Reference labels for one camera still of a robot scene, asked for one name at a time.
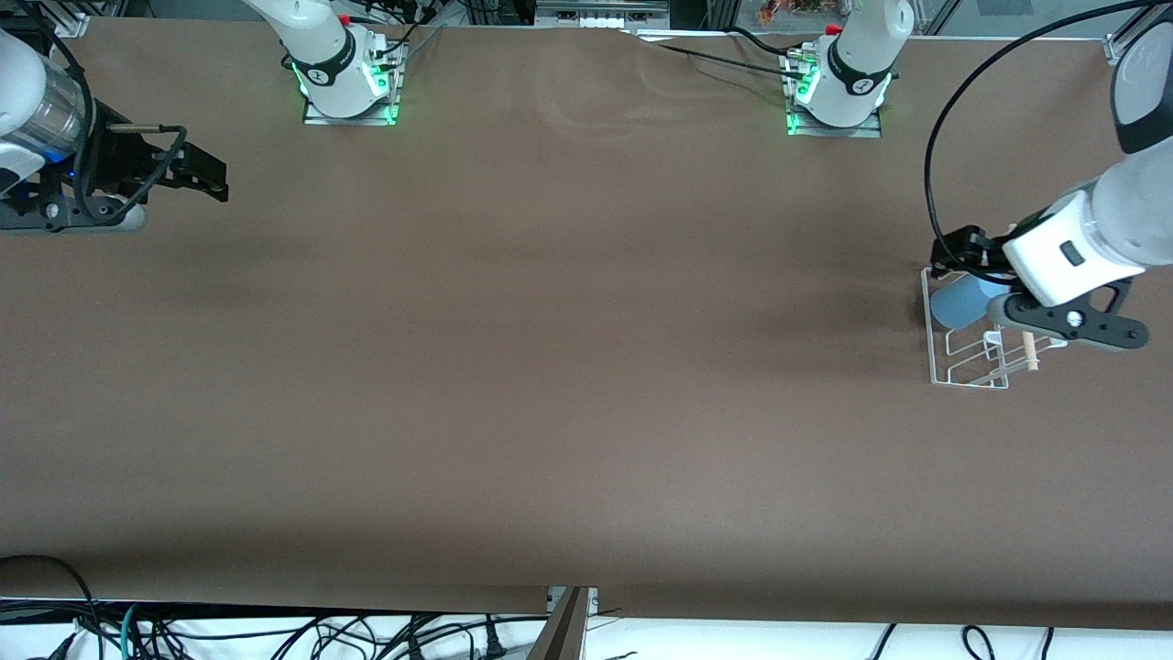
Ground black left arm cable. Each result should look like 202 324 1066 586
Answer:
923 0 1173 283

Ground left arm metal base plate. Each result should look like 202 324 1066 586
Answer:
781 46 884 139

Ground brown paper table cover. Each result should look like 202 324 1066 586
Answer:
0 16 1173 632

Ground teal floor cable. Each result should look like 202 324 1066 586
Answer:
119 601 149 660

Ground grey metal table beam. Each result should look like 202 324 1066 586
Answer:
527 587 599 660

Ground light blue plastic cup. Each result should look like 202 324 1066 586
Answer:
930 275 1014 331

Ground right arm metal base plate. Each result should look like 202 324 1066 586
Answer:
302 35 408 127

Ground white power strip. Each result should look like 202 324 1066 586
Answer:
535 0 671 29

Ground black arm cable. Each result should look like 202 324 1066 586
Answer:
923 0 1173 283
37 27 190 223

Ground black cable lying on table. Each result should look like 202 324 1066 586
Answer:
632 26 817 83

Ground tangled black floor cables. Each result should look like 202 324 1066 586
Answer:
137 612 551 660

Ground white wire cup rack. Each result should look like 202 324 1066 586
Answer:
921 266 1069 390

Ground thick black floor cable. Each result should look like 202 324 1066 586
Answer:
0 554 102 660

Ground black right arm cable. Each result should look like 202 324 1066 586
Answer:
37 27 190 223

